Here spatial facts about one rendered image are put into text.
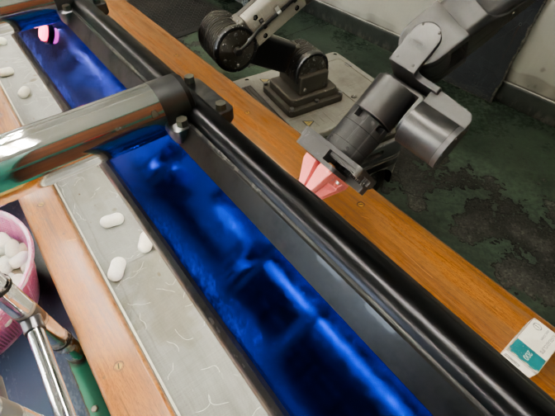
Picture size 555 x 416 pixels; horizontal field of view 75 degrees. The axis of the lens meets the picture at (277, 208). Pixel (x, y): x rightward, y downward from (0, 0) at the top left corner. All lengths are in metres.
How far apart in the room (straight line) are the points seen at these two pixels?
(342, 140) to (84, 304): 0.39
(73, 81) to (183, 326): 0.34
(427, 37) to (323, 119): 0.81
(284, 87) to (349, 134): 0.86
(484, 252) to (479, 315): 1.12
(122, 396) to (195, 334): 0.10
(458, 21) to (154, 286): 0.50
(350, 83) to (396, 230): 0.95
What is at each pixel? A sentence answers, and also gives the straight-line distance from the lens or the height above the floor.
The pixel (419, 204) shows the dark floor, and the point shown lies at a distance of 1.71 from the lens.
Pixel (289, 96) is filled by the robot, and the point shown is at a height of 0.52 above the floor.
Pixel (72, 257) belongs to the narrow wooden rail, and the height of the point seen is 0.76.
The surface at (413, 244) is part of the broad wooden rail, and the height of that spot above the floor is 0.76.
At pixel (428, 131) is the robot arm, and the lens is 0.45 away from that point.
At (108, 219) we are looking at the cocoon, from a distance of 0.62.
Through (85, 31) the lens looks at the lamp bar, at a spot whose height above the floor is 1.10.
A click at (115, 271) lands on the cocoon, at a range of 0.56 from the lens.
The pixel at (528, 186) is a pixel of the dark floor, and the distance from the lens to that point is 2.02.
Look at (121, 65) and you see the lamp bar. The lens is 0.22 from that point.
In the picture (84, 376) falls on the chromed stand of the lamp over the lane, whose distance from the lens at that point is 0.56.
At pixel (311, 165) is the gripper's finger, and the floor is 0.89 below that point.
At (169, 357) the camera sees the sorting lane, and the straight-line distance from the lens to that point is 0.50.
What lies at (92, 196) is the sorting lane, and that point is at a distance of 0.70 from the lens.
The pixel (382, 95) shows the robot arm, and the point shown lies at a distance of 0.47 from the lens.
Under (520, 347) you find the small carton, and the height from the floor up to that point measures 0.78.
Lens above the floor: 1.20
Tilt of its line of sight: 50 degrees down
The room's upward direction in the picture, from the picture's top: straight up
